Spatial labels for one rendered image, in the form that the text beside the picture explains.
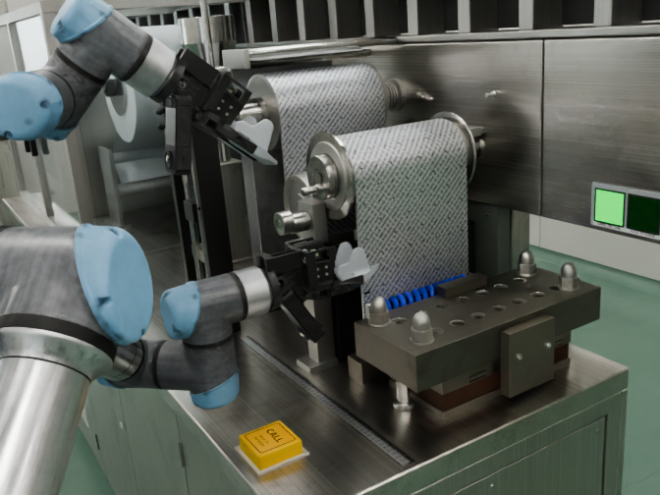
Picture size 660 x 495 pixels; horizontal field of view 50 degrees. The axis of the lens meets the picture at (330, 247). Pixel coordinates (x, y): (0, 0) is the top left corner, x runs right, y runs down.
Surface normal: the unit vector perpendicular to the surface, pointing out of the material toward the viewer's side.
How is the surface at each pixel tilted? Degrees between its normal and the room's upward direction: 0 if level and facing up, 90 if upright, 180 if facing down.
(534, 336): 90
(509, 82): 90
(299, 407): 0
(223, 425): 0
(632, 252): 90
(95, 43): 103
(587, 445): 90
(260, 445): 0
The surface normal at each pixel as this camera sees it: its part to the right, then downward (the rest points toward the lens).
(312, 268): 0.52, 0.22
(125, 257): 0.98, -0.12
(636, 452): -0.07, -0.95
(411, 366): -0.85, 0.22
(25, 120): 0.08, 0.29
